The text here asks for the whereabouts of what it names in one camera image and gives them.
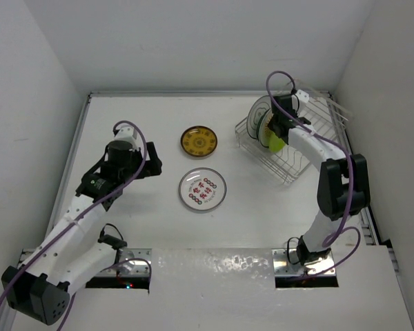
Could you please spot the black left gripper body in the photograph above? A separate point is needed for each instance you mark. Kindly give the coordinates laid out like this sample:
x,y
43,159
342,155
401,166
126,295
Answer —
x,y
135,163

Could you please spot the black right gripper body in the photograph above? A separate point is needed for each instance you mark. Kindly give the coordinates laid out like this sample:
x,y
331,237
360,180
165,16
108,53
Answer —
x,y
272,123

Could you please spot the lime green plate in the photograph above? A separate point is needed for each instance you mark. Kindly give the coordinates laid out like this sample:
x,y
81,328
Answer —
x,y
275,144

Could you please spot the dark brown patterned plate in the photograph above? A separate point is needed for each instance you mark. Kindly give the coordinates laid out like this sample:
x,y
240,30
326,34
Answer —
x,y
198,142

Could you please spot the white plate red characters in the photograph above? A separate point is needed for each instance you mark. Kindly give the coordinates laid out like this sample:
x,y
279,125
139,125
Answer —
x,y
202,189

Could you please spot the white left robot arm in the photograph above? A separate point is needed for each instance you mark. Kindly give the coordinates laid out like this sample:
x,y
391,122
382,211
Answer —
x,y
44,284

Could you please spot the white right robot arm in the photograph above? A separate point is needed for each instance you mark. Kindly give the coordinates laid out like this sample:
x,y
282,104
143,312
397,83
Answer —
x,y
343,186

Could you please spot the white plate orange sunburst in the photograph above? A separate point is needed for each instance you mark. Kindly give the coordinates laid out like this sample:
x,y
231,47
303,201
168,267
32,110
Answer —
x,y
264,132

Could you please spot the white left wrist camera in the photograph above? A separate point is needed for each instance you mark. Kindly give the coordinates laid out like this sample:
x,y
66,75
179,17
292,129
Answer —
x,y
127,134

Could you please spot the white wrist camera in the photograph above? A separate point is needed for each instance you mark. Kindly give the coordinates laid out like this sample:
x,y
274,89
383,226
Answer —
x,y
302,96
127,134

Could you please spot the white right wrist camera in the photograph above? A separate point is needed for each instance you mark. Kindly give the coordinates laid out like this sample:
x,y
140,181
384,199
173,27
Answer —
x,y
302,96

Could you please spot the metal wire dish rack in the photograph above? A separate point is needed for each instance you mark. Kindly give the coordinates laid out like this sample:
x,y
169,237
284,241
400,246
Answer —
x,y
325,114

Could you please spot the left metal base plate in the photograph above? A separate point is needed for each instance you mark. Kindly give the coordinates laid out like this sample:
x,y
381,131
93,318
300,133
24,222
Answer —
x,y
132,262

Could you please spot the metal base plate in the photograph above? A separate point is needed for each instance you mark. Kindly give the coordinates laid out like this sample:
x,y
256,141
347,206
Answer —
x,y
132,262
285,264

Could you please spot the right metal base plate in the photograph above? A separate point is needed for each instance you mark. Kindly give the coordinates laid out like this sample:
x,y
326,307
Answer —
x,y
285,264

